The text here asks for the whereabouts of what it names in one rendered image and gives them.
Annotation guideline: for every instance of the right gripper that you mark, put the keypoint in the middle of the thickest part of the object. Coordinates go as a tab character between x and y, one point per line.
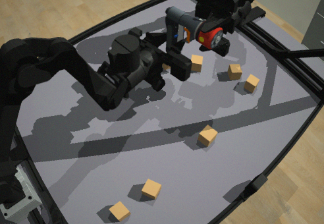
224	15

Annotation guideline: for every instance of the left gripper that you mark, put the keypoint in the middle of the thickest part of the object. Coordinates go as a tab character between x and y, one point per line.
152	58

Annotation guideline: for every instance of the tan cube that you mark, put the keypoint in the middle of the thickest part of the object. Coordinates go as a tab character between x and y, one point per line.
166	66
119	211
196	63
151	189
234	71
207	135
251	83

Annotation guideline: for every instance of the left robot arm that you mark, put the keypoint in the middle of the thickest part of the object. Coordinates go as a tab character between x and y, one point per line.
21	70

